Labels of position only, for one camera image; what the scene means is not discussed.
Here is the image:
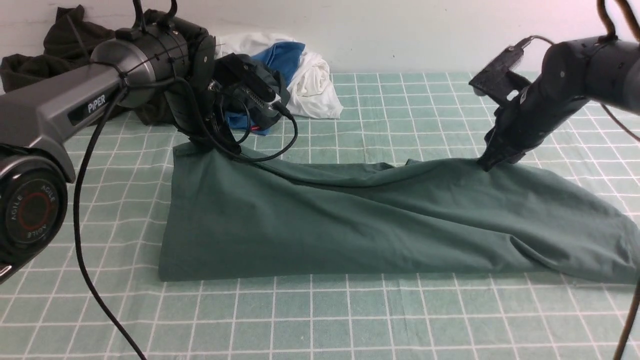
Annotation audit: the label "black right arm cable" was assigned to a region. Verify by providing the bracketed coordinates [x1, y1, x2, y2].
[510, 0, 640, 360]

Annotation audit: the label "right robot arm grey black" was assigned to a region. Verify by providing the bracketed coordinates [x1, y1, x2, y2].
[469, 37, 640, 171]

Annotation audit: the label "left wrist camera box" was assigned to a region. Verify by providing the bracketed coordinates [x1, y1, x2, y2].
[215, 60, 284, 120]

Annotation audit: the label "dark olive crumpled garment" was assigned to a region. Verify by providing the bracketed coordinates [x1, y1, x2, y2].
[1, 1, 217, 119]

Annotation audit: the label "blue crumpled garment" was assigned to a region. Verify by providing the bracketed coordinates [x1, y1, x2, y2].
[226, 41, 306, 136]

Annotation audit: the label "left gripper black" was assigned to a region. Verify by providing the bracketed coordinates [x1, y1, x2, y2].
[165, 85, 242, 156]

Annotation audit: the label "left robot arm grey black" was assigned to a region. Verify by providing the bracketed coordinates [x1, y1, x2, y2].
[0, 0, 243, 282]

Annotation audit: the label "white crumpled garment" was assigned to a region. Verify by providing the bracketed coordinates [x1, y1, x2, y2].
[215, 32, 343, 119]

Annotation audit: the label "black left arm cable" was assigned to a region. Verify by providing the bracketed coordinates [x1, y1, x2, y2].
[73, 75, 300, 360]

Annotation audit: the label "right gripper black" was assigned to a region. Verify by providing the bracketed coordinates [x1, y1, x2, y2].
[477, 82, 576, 173]

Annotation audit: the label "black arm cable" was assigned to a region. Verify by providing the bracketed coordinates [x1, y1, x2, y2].
[73, 75, 300, 360]
[510, 0, 640, 360]

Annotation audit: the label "green long sleeve shirt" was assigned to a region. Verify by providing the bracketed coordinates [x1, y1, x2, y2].
[158, 143, 639, 284]

